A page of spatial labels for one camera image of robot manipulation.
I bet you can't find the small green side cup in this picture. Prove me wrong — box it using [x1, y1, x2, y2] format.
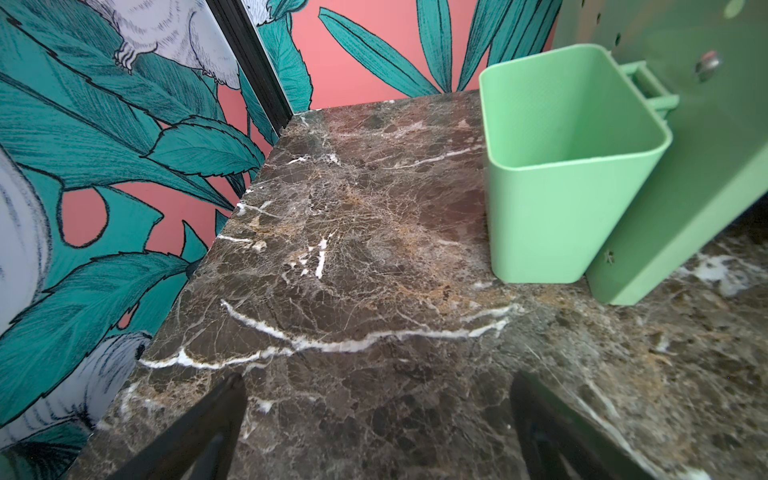
[479, 44, 680, 284]

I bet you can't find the green two-tier shelf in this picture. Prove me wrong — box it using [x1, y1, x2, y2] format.
[554, 1, 767, 305]

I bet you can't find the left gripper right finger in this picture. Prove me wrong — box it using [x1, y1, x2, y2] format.
[510, 370, 652, 479]

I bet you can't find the left black frame post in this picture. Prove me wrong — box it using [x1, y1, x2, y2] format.
[206, 0, 293, 135]

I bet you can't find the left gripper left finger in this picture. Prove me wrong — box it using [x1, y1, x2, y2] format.
[110, 373, 248, 479]

